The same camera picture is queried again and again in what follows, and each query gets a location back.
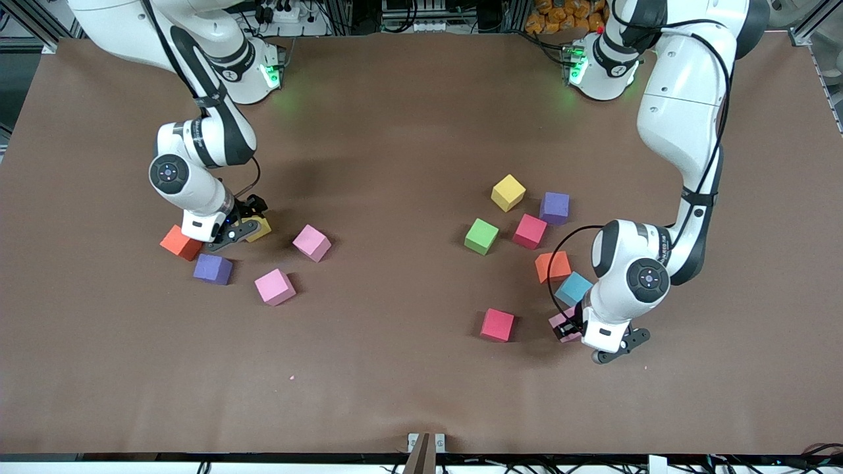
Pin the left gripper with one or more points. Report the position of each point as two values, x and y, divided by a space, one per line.
574 320

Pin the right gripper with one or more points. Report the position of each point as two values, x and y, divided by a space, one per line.
248 209

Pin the light pink foam cube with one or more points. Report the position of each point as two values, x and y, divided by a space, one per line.
311 241
273 286
557 321

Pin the yellow foam cube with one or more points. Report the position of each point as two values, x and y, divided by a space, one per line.
508 192
262 230

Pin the purple foam cube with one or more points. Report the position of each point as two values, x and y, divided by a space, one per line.
212 268
554 207

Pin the red-pink foam cube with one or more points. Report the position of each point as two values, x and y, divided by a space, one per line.
496 325
529 231

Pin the green foam cube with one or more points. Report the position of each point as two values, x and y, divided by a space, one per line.
481 236

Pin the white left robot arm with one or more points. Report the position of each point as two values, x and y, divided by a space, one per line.
678 118

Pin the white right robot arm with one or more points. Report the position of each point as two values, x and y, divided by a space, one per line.
191 191

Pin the cyan foam cube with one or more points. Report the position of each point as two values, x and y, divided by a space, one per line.
571 288

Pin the orange foam cube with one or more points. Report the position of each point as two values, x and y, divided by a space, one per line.
552 266
179 242

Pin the brown table mat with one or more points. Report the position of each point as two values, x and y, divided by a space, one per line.
421 382

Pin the small white box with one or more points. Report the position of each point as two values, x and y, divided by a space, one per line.
657 464

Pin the white power strip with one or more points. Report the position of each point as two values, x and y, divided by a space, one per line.
284 13

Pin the metal equipment rack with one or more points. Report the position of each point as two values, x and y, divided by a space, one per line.
421 26

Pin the bag of orange items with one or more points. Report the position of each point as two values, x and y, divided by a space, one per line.
553 20

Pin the small metal bracket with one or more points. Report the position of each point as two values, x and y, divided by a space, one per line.
413 440

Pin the brown upright post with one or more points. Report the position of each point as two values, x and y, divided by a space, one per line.
421 461

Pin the aluminium frame profile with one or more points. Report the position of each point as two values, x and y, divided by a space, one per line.
813 23
33 23

